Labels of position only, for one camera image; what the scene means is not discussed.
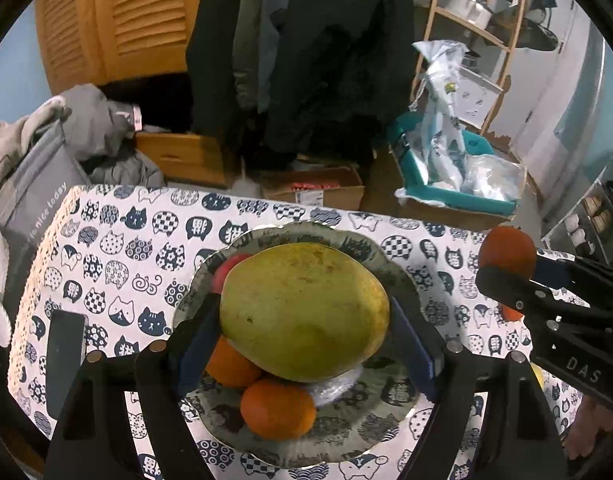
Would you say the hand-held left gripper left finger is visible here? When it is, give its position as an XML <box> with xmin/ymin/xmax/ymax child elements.
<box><xmin>46</xmin><ymin>292</ymin><xmax>224</xmax><ymax>480</ymax></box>

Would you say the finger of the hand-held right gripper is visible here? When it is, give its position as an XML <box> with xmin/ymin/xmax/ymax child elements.
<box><xmin>475</xmin><ymin>266</ymin><xmax>594</xmax><ymax>322</ymax></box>
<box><xmin>533</xmin><ymin>251</ymin><xmax>613</xmax><ymax>297</ymax></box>

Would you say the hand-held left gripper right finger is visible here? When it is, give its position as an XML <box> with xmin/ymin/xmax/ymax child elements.
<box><xmin>389</xmin><ymin>297</ymin><xmax>569</xmax><ymax>480</ymax></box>

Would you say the large red apple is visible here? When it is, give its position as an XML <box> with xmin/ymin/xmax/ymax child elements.
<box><xmin>210</xmin><ymin>254</ymin><xmax>253</xmax><ymax>297</ymax></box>

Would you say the patterned glass plate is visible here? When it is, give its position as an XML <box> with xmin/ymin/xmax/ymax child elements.
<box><xmin>172</xmin><ymin>222</ymin><xmax>439</xmax><ymax>467</ymax></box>

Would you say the green yellow mango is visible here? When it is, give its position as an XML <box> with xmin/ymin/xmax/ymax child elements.
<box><xmin>220</xmin><ymin>242</ymin><xmax>391</xmax><ymax>382</ymax></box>

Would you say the person's right hand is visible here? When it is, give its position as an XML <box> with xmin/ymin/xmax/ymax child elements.
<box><xmin>561</xmin><ymin>390</ymin><xmax>613</xmax><ymax>467</ymax></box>

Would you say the shoe rack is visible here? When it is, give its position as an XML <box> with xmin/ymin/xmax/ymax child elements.
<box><xmin>541</xmin><ymin>140</ymin><xmax>613</xmax><ymax>262</ymax></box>

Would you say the white foam fruit net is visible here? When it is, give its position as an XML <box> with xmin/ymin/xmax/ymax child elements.
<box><xmin>309</xmin><ymin>365</ymin><xmax>365</xmax><ymax>407</ymax></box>

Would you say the large cardboard box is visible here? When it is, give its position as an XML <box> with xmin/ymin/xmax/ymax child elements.
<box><xmin>396</xmin><ymin>160</ymin><xmax>530</xmax><ymax>234</ymax></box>

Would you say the cat print tablecloth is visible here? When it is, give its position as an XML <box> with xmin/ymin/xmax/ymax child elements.
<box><xmin>9</xmin><ymin>185</ymin><xmax>594</xmax><ymax>480</ymax></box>

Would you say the clear plastic bag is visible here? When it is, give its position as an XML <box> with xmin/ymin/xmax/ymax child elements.
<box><xmin>461</xmin><ymin>154</ymin><xmax>525</xmax><ymax>202</ymax></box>

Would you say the black smartphone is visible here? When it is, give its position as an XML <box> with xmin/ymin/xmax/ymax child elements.
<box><xmin>45</xmin><ymin>310</ymin><xmax>89</xmax><ymax>420</ymax></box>

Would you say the teal box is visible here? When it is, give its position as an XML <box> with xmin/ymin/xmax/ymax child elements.
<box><xmin>389</xmin><ymin>111</ymin><xmax>518</xmax><ymax>217</ymax></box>

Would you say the small cardboard box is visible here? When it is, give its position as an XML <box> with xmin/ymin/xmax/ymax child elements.
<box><xmin>260</xmin><ymin>166</ymin><xmax>366</xmax><ymax>212</ymax></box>

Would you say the printed plastic bag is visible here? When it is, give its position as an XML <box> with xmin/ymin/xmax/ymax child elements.
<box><xmin>409</xmin><ymin>40</ymin><xmax>470</xmax><ymax>187</ymax></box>

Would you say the wooden drawer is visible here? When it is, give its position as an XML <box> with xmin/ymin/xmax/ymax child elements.
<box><xmin>135</xmin><ymin>131</ymin><xmax>238</xmax><ymax>191</ymax></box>

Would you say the white printed storage box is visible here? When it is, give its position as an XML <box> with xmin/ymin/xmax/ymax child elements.
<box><xmin>459</xmin><ymin>62</ymin><xmax>505</xmax><ymax>132</ymax></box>

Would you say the grey fabric bag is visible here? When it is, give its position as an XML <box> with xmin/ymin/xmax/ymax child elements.
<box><xmin>0</xmin><ymin>125</ymin><xmax>93</xmax><ymax>242</ymax></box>

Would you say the dark pan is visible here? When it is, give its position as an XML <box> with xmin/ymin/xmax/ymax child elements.
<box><xmin>516</xmin><ymin>5</ymin><xmax>560</xmax><ymax>54</ymax></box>

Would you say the wooden shelf rack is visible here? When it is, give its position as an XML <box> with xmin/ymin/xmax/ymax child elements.
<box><xmin>411</xmin><ymin>0</ymin><xmax>530</xmax><ymax>137</ymax></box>

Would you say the steel pot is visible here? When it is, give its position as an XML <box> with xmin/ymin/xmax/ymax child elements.
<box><xmin>443</xmin><ymin>0</ymin><xmax>495</xmax><ymax>29</ymax></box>

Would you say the black hanging coat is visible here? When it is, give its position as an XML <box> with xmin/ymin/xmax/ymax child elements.
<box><xmin>246</xmin><ymin>0</ymin><xmax>417</xmax><ymax>172</ymax></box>

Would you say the grey black hanging jacket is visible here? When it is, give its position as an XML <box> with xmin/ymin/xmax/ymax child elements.
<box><xmin>186</xmin><ymin>0</ymin><xmax>287</xmax><ymax>137</ymax></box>

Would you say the wooden louvered wardrobe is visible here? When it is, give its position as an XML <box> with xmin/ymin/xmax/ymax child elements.
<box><xmin>34</xmin><ymin>0</ymin><xmax>212</xmax><ymax>97</ymax></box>

